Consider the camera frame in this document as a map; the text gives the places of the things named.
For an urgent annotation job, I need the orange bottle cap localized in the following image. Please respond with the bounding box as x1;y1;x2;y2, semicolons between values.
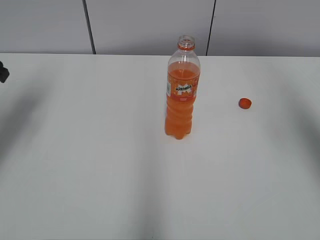
238;98;252;110

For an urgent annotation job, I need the orange Mirinda soda bottle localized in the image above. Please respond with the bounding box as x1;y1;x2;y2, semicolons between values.
164;35;201;140

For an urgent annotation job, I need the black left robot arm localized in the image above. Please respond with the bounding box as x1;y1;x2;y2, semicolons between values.
0;61;10;83

